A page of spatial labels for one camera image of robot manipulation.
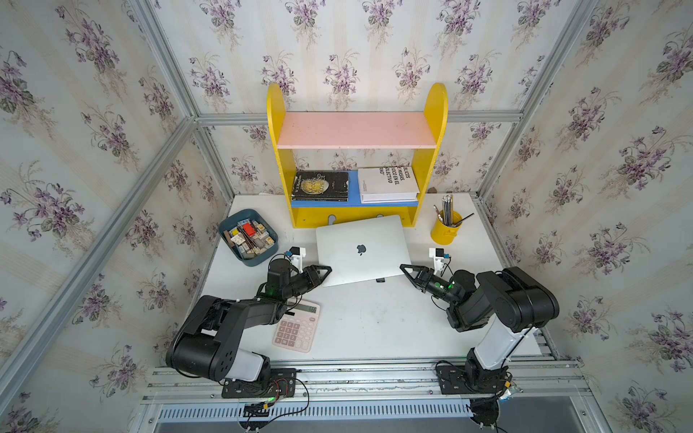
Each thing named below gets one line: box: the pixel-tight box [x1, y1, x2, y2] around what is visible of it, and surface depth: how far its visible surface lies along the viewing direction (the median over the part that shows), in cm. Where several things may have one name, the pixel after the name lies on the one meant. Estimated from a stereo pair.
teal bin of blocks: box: [218, 208, 279, 268], surface depth 106 cm
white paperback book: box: [357, 165, 420, 204], surface depth 101 cm
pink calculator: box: [272, 299, 321, 354], surface depth 83 cm
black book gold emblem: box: [291, 170, 350, 203], surface depth 103 cm
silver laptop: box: [315, 214, 412, 288], surface depth 90 cm
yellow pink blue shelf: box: [267, 82, 449, 229], surface depth 94 cm
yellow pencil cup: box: [431, 211, 463, 246], surface depth 101 cm
